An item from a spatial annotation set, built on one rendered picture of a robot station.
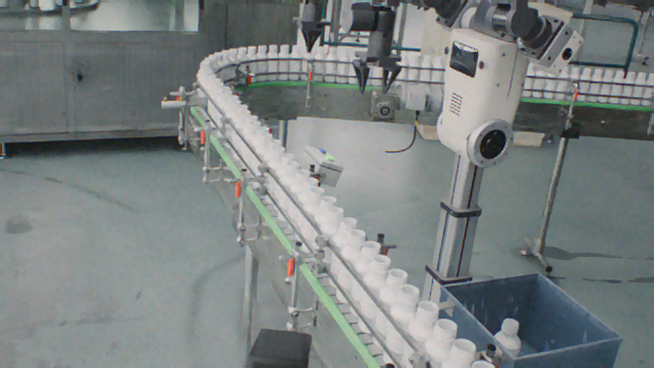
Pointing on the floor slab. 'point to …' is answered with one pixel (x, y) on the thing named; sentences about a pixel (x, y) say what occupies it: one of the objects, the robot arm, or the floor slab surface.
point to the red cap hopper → (361, 34)
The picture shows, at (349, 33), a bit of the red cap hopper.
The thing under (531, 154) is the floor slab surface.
